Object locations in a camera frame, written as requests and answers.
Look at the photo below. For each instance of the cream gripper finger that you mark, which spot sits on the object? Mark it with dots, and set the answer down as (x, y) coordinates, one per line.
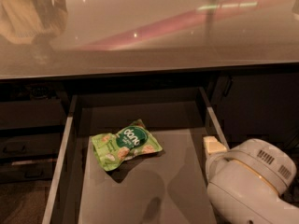
(213, 145)

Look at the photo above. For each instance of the dark cabinet door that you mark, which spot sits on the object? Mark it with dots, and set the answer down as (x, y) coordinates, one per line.
(258, 106)

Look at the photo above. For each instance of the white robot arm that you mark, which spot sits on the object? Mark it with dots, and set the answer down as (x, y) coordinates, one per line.
(245, 183)

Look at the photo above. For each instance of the green snack bag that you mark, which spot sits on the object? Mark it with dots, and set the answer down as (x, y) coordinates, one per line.
(112, 149)

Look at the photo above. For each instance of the dark drawer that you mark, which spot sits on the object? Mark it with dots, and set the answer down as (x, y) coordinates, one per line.
(164, 188)
(31, 170)
(29, 145)
(30, 114)

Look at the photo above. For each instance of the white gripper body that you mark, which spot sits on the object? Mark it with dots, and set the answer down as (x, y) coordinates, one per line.
(218, 165)

